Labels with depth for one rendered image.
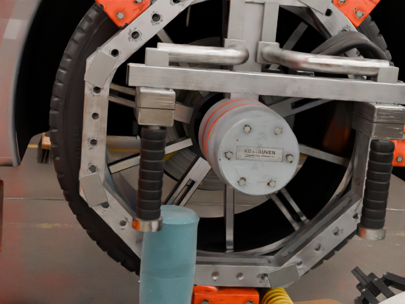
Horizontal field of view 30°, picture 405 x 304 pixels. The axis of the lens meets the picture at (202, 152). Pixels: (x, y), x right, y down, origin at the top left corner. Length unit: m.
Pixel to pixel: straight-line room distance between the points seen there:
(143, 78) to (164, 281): 0.34
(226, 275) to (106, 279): 1.63
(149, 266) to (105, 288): 1.67
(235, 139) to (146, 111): 0.17
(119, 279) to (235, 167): 1.85
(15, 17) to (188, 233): 0.51
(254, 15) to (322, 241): 0.42
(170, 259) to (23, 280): 1.77
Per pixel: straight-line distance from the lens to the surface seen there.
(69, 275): 2.99
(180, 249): 1.20
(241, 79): 1.09
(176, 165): 1.56
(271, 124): 1.16
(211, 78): 1.08
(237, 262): 1.38
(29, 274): 2.99
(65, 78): 1.35
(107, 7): 1.25
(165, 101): 1.05
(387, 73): 1.15
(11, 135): 1.44
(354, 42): 1.20
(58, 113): 1.36
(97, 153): 1.28
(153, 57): 1.07
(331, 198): 1.46
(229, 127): 1.15
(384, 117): 1.13
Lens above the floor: 1.08
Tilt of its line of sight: 11 degrees down
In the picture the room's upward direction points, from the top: 5 degrees clockwise
